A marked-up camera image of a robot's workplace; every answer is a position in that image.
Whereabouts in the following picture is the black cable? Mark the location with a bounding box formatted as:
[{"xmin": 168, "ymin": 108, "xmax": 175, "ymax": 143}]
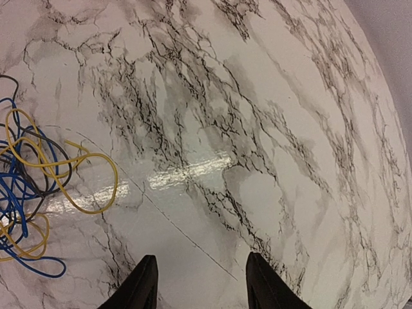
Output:
[{"xmin": 0, "ymin": 75, "xmax": 73, "ymax": 223}]

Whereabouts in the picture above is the blue cable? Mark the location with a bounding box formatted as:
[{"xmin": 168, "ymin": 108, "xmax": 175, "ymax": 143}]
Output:
[{"xmin": 0, "ymin": 98, "xmax": 67, "ymax": 278}]

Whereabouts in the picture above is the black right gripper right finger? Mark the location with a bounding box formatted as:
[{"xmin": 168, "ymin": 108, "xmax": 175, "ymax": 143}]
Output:
[{"xmin": 246, "ymin": 252, "xmax": 310, "ymax": 309}]

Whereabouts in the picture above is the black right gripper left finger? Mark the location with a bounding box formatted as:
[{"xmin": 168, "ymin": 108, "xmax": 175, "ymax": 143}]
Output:
[{"xmin": 98, "ymin": 255, "xmax": 158, "ymax": 309}]

